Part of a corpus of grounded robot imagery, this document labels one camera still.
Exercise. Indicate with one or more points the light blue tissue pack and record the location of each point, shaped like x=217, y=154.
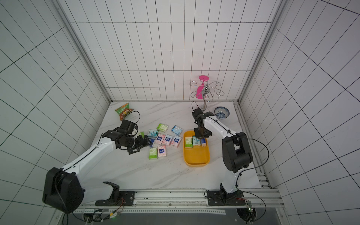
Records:
x=177, y=130

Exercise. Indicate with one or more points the teal cartoon tissue pack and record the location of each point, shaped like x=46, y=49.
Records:
x=153, y=133
x=196, y=141

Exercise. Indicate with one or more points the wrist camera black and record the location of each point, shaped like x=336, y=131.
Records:
x=129, y=128
x=197, y=112

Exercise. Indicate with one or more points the green tissue pack top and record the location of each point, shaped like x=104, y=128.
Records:
x=162, y=127

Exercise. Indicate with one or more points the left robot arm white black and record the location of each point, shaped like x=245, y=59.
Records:
x=66, y=188

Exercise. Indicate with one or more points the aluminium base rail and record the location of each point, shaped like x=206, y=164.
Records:
x=183, y=200

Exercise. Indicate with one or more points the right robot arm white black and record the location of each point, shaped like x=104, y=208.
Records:
x=236, y=155

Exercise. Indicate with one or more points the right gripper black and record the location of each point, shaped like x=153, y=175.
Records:
x=202, y=133

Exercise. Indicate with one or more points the blue white ceramic bowl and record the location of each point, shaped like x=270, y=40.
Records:
x=221, y=112

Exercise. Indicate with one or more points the pink tempo tissue pack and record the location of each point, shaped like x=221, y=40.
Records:
x=167, y=140
x=161, y=151
x=176, y=141
x=159, y=139

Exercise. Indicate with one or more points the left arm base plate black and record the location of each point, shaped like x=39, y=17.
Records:
x=118, y=198

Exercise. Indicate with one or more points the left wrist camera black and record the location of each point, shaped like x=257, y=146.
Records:
x=129, y=128

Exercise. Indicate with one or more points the green red snack bag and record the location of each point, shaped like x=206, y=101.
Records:
x=123, y=111

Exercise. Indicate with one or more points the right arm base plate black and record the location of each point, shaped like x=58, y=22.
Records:
x=222, y=198

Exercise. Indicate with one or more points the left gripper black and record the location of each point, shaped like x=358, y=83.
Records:
x=140, y=145

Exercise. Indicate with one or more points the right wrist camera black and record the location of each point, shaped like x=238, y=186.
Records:
x=197, y=112

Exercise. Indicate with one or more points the chrome cup holder stand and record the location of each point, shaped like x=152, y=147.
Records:
x=207, y=92

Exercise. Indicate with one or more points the pink plastic cup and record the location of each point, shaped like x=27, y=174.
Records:
x=203, y=81

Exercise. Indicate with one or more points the yellow plastic storage box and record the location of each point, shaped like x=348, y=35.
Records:
x=197, y=156

